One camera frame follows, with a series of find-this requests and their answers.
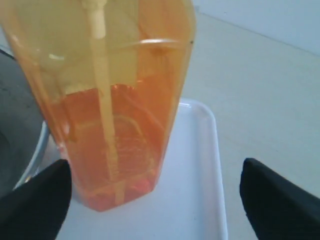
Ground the orange pump soap bottle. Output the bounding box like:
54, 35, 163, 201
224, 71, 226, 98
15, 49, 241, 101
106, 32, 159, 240
0, 0, 196, 212

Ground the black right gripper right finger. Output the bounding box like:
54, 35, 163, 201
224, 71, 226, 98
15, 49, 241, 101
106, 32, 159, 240
239, 158, 320, 240

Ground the white rectangular plastic tray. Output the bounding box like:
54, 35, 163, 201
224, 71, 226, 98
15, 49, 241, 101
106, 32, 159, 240
57, 98, 228, 240

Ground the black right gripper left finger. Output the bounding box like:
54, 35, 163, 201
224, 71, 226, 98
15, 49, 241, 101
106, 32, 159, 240
0, 159, 72, 240

